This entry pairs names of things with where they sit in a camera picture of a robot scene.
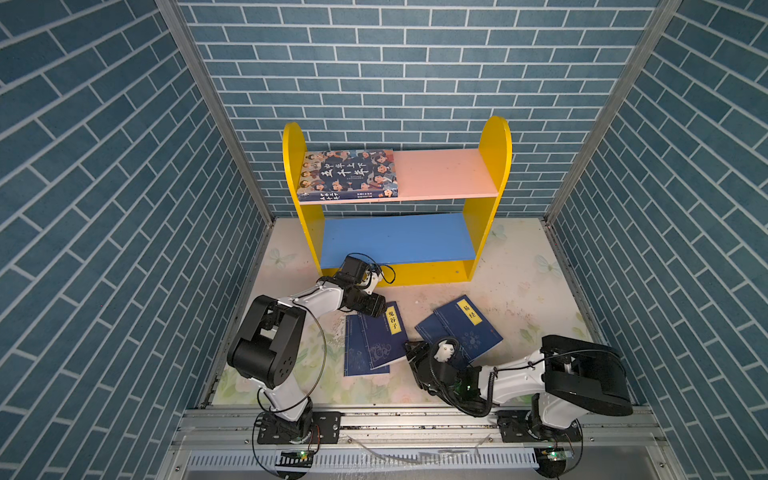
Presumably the navy book yellow label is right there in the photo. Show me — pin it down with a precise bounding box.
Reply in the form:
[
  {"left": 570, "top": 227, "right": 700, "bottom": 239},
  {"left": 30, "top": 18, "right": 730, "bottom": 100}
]
[
  {"left": 360, "top": 302, "right": 408, "bottom": 369},
  {"left": 434, "top": 295, "right": 503, "bottom": 362}
]

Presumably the colourful illustrated history book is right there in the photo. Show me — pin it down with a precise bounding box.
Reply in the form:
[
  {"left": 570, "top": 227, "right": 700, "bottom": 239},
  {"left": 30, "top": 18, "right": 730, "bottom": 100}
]
[{"left": 297, "top": 149, "right": 399, "bottom": 202}]

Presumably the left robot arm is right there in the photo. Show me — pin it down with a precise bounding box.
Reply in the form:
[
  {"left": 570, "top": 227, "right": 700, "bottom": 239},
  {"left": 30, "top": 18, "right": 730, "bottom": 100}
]
[{"left": 227, "top": 280, "right": 386, "bottom": 442}]

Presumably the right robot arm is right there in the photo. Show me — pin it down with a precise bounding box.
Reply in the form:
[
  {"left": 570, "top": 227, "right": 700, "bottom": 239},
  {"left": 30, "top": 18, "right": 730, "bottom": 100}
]
[{"left": 405, "top": 335, "right": 633, "bottom": 442}]

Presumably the navy book leftmost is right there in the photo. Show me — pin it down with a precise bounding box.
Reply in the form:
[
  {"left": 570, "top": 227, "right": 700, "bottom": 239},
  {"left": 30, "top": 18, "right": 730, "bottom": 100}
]
[{"left": 344, "top": 314, "right": 390, "bottom": 377}]

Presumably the navy book under right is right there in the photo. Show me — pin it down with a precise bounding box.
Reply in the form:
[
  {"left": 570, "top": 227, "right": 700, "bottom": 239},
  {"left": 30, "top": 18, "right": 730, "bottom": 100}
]
[{"left": 415, "top": 313, "right": 471, "bottom": 369}]

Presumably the yellow pink blue bookshelf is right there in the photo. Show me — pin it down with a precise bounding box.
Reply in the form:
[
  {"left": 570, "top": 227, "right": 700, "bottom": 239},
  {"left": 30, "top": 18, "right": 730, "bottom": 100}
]
[{"left": 282, "top": 116, "right": 513, "bottom": 286}]

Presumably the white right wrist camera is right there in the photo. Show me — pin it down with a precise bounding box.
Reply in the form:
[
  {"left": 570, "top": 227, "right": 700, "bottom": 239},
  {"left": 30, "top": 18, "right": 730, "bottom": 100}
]
[{"left": 433, "top": 340, "right": 455, "bottom": 363}]

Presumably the aluminium frame rail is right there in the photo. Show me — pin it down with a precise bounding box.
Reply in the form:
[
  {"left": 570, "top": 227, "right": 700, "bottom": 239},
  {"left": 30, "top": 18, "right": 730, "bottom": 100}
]
[{"left": 158, "top": 405, "right": 684, "bottom": 479}]

